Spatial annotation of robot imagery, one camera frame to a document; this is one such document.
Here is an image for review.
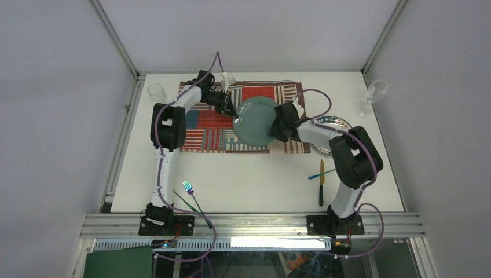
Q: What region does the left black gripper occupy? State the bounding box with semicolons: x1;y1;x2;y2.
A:
203;91;239;120

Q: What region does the large teal plate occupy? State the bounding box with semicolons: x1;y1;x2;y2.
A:
233;96;278;147

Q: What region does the white green-rimmed small plate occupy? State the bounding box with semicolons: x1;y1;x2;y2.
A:
310;115;354;158

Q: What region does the gold knife dark handle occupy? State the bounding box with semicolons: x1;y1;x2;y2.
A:
318;159;325;207

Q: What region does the iridescent spoon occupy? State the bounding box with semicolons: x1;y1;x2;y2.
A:
308;169;336;180

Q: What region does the iridescent fork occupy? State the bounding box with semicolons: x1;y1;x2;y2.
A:
182;180;205;216
173;190;200;213

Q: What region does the clear wine glass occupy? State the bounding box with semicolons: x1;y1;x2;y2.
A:
356;79;388;118

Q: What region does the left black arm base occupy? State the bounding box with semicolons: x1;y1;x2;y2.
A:
138;215;195;236

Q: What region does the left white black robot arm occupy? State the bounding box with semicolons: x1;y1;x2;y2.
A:
145;70;238;235

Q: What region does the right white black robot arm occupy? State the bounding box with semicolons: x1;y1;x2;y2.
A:
268;101;383;235

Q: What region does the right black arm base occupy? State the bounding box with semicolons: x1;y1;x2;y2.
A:
306;213;365;237

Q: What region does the clear plastic cup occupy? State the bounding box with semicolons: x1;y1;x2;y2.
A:
147;83;167;104

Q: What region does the orange object below table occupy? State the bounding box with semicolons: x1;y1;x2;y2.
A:
287;252;310;272

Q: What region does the green board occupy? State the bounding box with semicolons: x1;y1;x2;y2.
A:
83;246;152;278

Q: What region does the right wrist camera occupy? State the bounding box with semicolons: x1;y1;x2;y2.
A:
292;99;305;119

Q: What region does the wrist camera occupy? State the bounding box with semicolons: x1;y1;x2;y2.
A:
220;72;236;93
292;99;305;119

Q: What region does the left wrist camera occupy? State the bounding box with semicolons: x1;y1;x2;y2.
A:
220;72;236;93

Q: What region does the aluminium front rail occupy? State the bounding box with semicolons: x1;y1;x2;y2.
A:
80;212;426;239

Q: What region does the white slotted cable duct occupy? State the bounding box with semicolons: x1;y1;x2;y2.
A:
93;236;331;252

